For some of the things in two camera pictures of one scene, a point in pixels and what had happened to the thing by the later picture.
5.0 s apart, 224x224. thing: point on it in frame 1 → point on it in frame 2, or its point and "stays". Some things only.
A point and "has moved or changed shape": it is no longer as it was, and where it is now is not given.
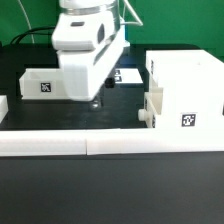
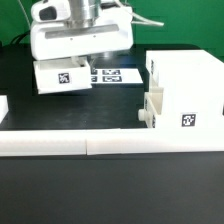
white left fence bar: x=3 y=107 stays
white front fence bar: x=110 y=141 stays
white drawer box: x=42 y=84 has moved or changed shape
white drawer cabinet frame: x=192 y=82 stays
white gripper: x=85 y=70 → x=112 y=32
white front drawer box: x=153 y=102 stays
